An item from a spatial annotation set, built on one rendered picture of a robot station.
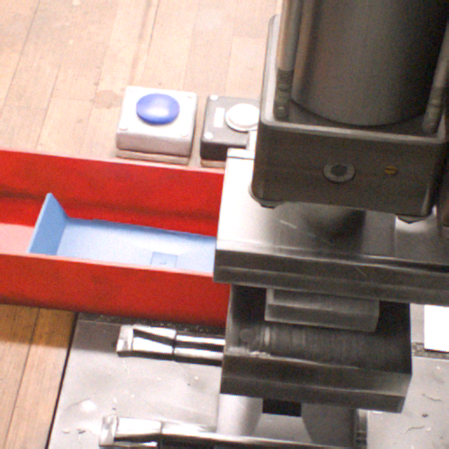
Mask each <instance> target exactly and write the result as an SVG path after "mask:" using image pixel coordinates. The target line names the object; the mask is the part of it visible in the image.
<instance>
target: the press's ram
mask: <svg viewBox="0 0 449 449"><path fill-rule="evenodd" d="M256 132H257V131H249V132H248V138H246V150H243V149H233V148H229V149H228V152H227V160H226V167H225V175H224V182H223V188H222V196H221V204H220V212H219V219H218V226H217V241H216V247H215V258H214V269H213V281H214V282H221V283H230V284H231V289H230V298H229V306H228V314H227V323H226V331H225V340H224V348H223V357H222V366H221V375H220V385H219V394H221V395H230V396H246V397H255V398H264V399H273V400H281V401H289V402H290V403H307V404H315V405H324V406H333V407H342V408H350V409H359V410H376V411H384V413H393V414H402V411H403V405H404V402H405V398H406V395H407V392H408V388H410V383H411V379H412V375H413V362H412V329H411V304H412V303H414V304H422V305H430V306H439V307H449V240H443V239H441V238H440V237H439V236H438V223H437V205H436V197H435V201H434V209H433V213H432V214H430V217H428V218H426V219H425V220H423V221H418V222H416V223H413V224H406V223H404V222H403V221H401V220H399V219H397V216H396V215H395V214H394V213H389V212H380V211H371V210H355V209H345V208H336V207H327V206H318V205H309V204H301V203H292V202H286V203H285V204H284V205H280V206H277V207H276V208H275V209H268V208H262V207H261V206H260V203H257V202H256V201H254V200H253V199H252V198H251V196H250V194H249V189H248V187H249V184H250V182H251V181H252V177H253V160H254V151H255V141H256Z"/></svg>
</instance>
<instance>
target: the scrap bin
mask: <svg viewBox="0 0 449 449"><path fill-rule="evenodd" d="M223 182H225V171H223V170H215V169H206V167H188V166H180V165H170V164H161V163H152V162H144V161H135V160H117V159H109V158H100V156H90V155H81V154H72V153H56V152H46V151H37V150H29V149H19V148H10V147H2V146H0V303H5V304H13V305H22V306H31V307H40V308H47V309H48V310H65V311H74V312H82V313H91V314H100V315H110V316H118V317H135V318H144V319H152V320H161V322H170V323H179V324H195V325H204V326H214V327H222V328H226V323H227V314H228V306H229V298H230V289H231V284H230V283H221V282H214V281H213V272H204V271H195V270H186V269H178V268H169V267H151V266H143V265H134V264H125V263H116V261H107V260H91V259H82V258H73V257H64V256H55V255H46V254H36V253H26V252H25V250H27V247H28V246H29V243H30V240H31V236H32V233H33V230H34V228H35V225H36V222H37V219H39V214H40V212H41V210H42V207H43V203H44V201H45V199H46V194H50V193H52V195H53V196H54V198H55V199H56V200H57V202H58V203H59V204H60V206H61V207H62V208H63V210H64V211H66V213H67V214H68V217H74V218H80V219H87V220H92V221H93V218H94V219H101V220H106V221H113V222H119V223H126V224H133V225H144V226H150V228H157V229H162V230H170V231H176V232H187V233H194V234H201V235H206V236H213V237H216V236H217V226H218V219H219V212H220V204H221V196H222V188H223Z"/></svg>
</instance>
